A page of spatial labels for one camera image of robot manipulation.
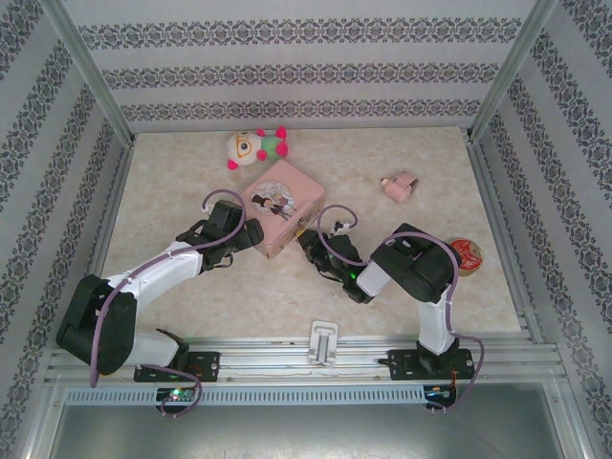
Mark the pink tin box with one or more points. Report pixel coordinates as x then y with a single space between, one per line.
282 201

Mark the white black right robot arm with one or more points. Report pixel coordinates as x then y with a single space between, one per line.
435 325

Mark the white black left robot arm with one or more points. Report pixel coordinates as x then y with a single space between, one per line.
158 272

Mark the white pink green plush toy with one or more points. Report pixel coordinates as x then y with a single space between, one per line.
244 148

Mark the small pink toy figure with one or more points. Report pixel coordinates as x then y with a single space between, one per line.
399 187

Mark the left circuit board green light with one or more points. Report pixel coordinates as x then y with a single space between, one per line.
177 394

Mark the grey metal sheet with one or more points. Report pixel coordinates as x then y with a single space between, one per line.
311 435

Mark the white plastic bracket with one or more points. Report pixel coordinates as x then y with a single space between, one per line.
315 344

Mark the aluminium mounting rail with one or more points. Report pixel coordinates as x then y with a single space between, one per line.
268 358

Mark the aluminium side rail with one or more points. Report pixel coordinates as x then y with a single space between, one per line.
497 215
112 215

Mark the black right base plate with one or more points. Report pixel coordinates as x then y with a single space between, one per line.
404 363

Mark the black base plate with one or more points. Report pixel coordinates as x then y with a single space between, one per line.
205 365
404 363

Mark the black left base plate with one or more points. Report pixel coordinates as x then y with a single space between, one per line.
205 365

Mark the aluminium frame post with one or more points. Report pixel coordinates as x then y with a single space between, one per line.
511 67
91 72

